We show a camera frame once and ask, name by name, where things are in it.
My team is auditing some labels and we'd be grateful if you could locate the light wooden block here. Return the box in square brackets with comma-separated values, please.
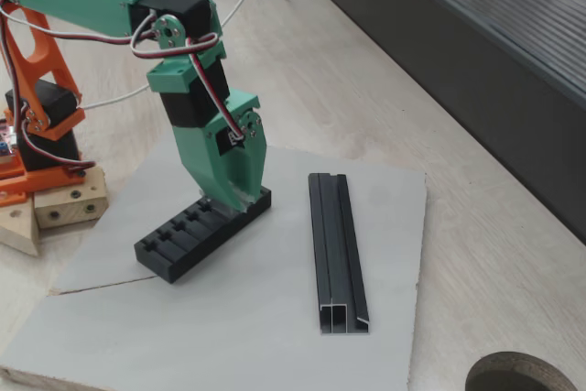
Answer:
[34, 166, 109, 231]

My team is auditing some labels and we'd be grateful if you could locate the servo wire at elbow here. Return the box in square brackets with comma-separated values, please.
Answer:
[0, 0, 159, 44]

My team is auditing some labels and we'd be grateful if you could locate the grey board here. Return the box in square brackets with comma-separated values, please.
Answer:
[0, 134, 428, 391]

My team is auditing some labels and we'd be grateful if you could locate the black slotted holder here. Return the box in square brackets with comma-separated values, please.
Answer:
[134, 186, 273, 285]

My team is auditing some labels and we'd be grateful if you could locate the black aluminium profile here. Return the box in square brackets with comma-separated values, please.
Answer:
[308, 172, 372, 336]

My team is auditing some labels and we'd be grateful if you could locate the beige wooden block with hole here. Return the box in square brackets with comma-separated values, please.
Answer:
[0, 192, 41, 258]

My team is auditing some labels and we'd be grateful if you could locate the red controller board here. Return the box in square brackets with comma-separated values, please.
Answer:
[0, 118, 22, 166]

